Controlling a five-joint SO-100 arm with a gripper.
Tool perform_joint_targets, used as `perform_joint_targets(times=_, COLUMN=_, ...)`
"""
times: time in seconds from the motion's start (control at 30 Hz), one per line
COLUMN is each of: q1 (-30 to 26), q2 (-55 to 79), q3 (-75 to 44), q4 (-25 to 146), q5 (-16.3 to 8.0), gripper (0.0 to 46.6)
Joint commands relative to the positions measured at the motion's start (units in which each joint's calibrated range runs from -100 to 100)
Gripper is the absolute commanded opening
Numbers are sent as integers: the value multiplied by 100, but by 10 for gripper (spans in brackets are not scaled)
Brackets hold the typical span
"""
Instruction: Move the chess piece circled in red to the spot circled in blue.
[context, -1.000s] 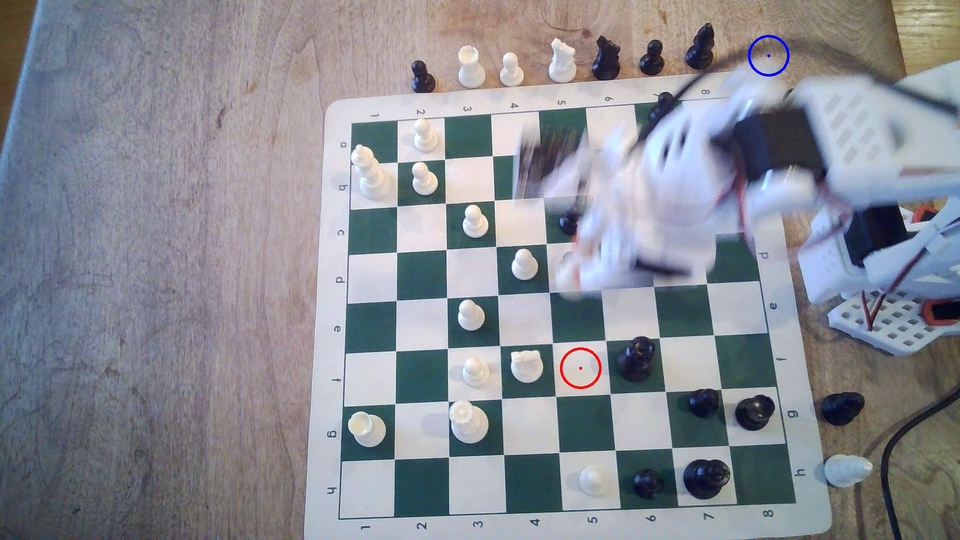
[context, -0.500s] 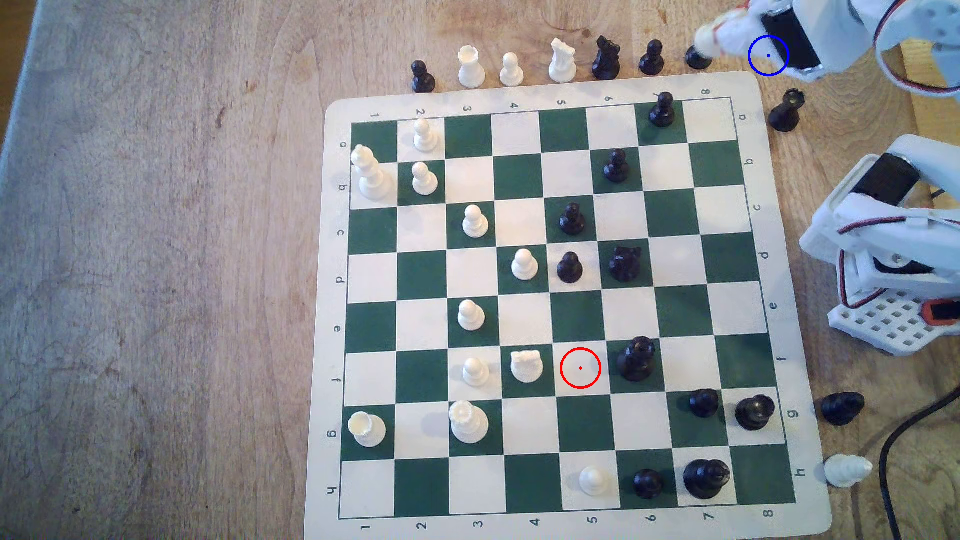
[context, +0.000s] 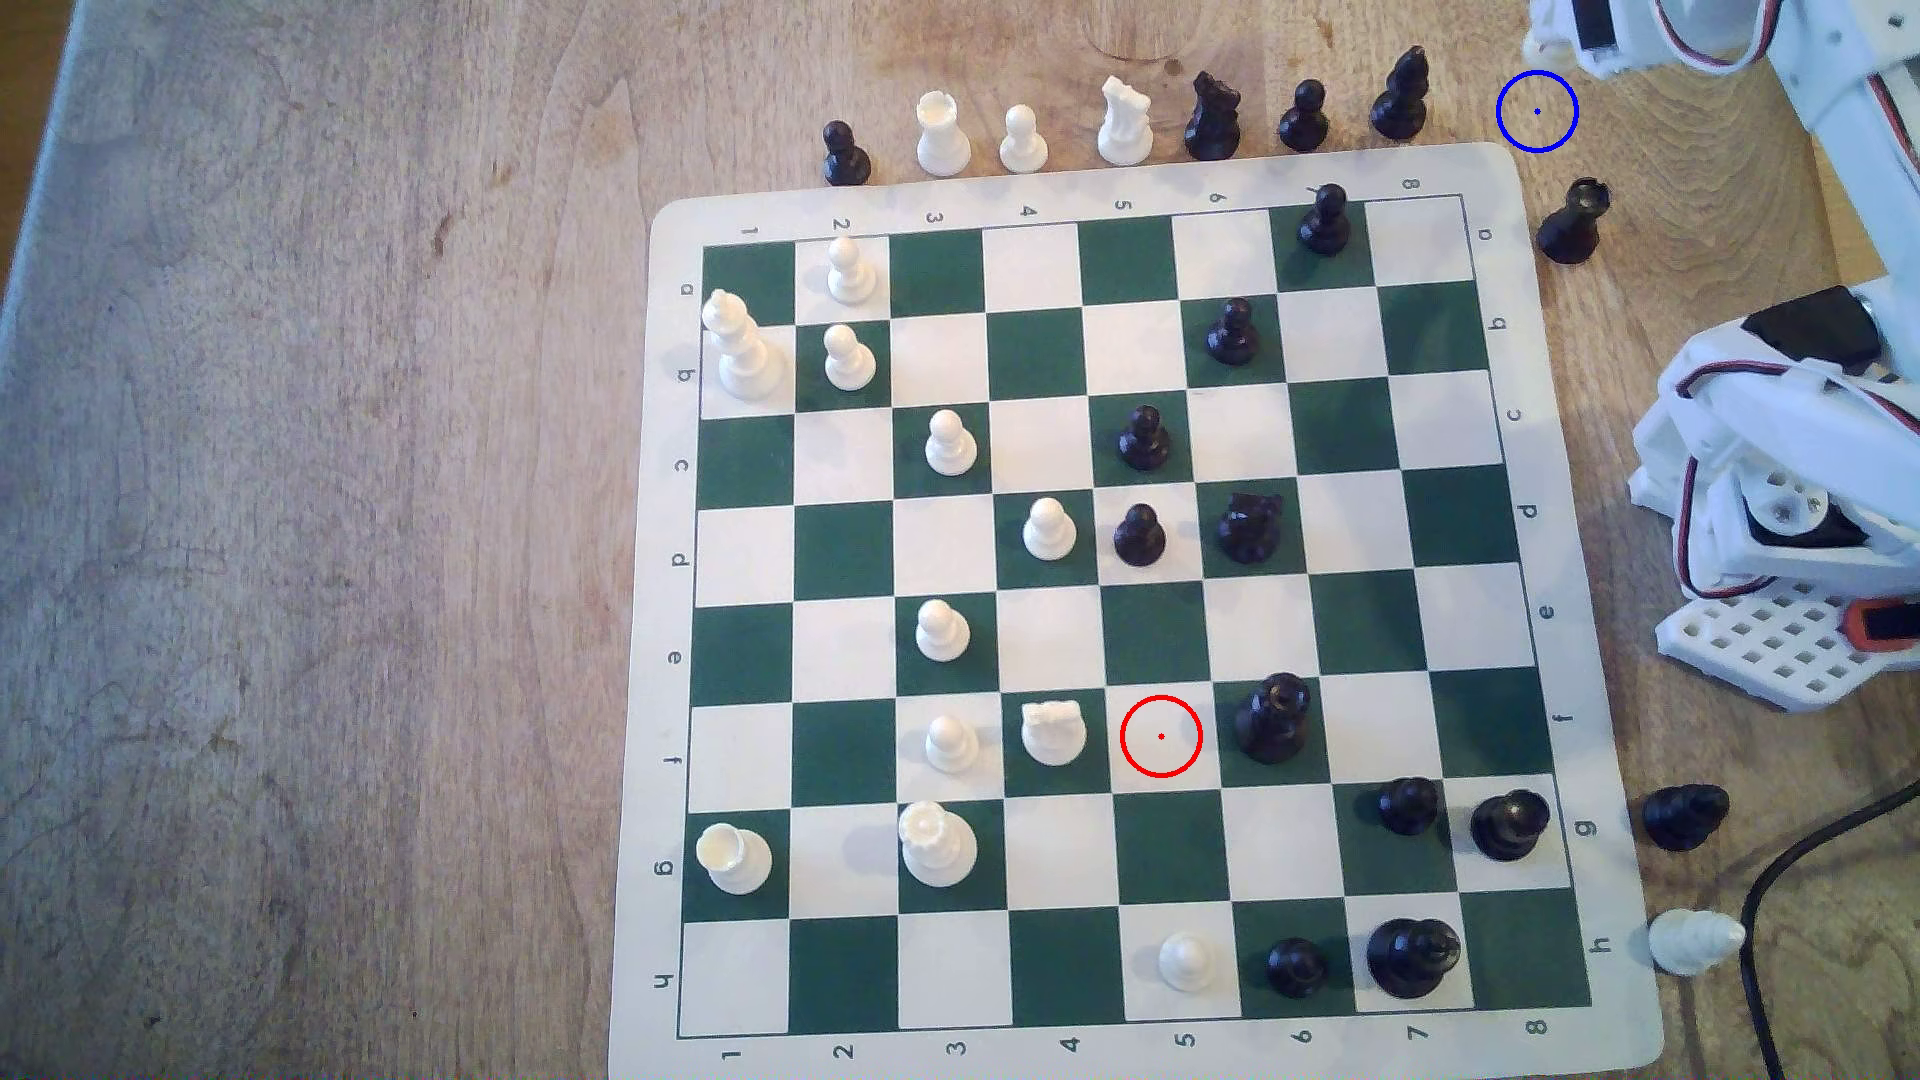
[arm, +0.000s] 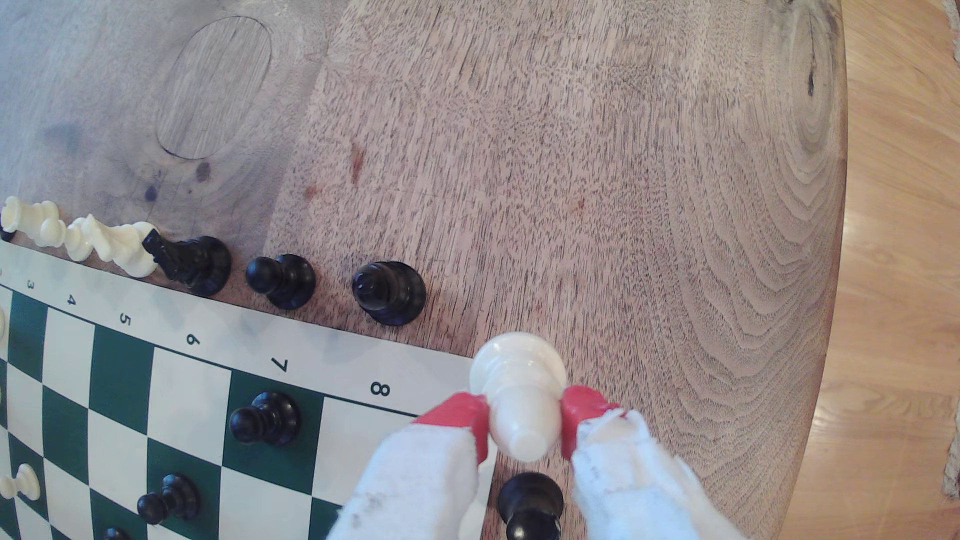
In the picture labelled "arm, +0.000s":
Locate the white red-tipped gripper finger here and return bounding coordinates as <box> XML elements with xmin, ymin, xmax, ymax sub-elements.
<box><xmin>326</xmin><ymin>391</ymin><xmax>498</xmax><ymax>540</ymax></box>
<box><xmin>558</xmin><ymin>384</ymin><xmax>751</xmax><ymax>540</ymax></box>

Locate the white bishop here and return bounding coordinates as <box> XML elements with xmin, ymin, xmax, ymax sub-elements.
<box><xmin>468</xmin><ymin>332</ymin><xmax>568</xmax><ymax>463</ymax></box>

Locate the green white chess mat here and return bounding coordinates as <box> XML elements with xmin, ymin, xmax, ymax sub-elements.
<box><xmin>0</xmin><ymin>240</ymin><xmax>500</xmax><ymax>540</ymax></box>

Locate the black rook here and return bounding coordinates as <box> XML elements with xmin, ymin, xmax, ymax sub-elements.
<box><xmin>496</xmin><ymin>471</ymin><xmax>565</xmax><ymax>540</ymax></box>

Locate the black pawn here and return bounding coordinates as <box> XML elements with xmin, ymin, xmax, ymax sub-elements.
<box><xmin>136</xmin><ymin>473</ymin><xmax>201</xmax><ymax>526</ymax></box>
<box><xmin>245</xmin><ymin>253</ymin><xmax>317</xmax><ymax>311</ymax></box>
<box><xmin>228</xmin><ymin>390</ymin><xmax>303</xmax><ymax>448</ymax></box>

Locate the black bishop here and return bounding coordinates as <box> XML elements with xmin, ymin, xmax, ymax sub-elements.
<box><xmin>351</xmin><ymin>260</ymin><xmax>427</xmax><ymax>327</ymax></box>

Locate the black knight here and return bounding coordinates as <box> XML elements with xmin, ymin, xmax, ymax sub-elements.
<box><xmin>142</xmin><ymin>228</ymin><xmax>232</xmax><ymax>297</ymax></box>

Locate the white knight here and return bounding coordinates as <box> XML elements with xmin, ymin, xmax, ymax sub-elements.
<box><xmin>81</xmin><ymin>213</ymin><xmax>160</xmax><ymax>279</ymax></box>

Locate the white pawn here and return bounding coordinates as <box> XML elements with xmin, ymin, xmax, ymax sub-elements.
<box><xmin>39</xmin><ymin>216</ymin><xmax>95</xmax><ymax>262</ymax></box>
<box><xmin>0</xmin><ymin>462</ymin><xmax>42</xmax><ymax>501</ymax></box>

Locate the white rook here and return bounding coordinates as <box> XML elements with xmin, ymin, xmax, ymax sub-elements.
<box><xmin>0</xmin><ymin>196</ymin><xmax>61</xmax><ymax>235</ymax></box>

